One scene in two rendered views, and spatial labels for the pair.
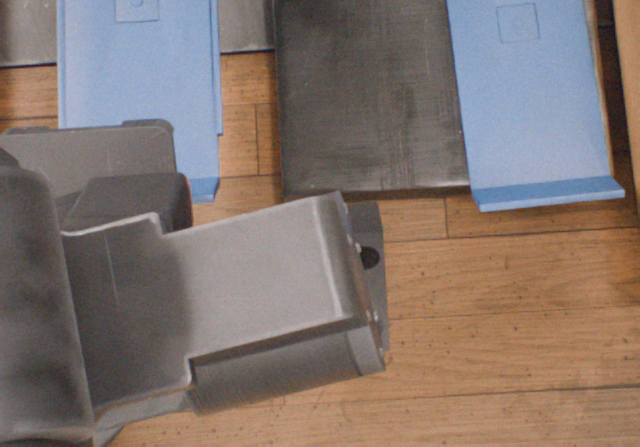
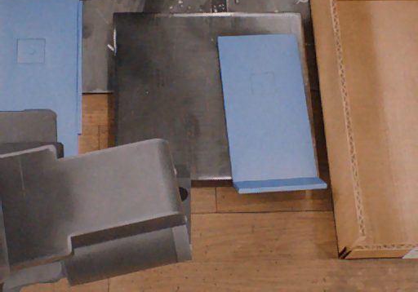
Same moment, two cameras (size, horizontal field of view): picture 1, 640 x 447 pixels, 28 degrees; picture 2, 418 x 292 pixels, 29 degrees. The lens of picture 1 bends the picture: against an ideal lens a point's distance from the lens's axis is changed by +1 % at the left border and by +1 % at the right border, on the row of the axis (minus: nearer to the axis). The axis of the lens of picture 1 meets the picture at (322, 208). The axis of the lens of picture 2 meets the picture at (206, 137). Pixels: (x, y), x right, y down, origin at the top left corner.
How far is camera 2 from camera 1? 5 cm
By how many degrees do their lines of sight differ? 10
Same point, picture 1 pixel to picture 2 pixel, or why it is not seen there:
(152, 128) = (43, 112)
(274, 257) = (129, 174)
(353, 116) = (161, 134)
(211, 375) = (82, 254)
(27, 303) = not seen: outside the picture
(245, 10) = (95, 68)
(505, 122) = (255, 142)
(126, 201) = not seen: hidden behind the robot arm
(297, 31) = (128, 81)
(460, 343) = (223, 279)
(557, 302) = (283, 254)
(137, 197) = not seen: hidden behind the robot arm
